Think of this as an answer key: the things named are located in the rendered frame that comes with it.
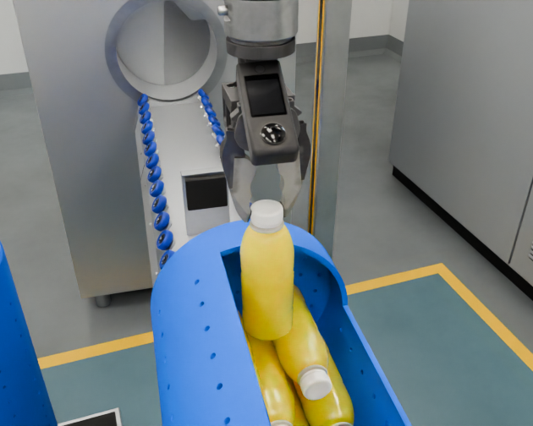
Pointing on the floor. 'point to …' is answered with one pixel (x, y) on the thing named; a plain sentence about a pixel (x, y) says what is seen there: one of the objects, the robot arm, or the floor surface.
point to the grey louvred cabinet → (480, 128)
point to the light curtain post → (327, 117)
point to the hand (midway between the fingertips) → (266, 212)
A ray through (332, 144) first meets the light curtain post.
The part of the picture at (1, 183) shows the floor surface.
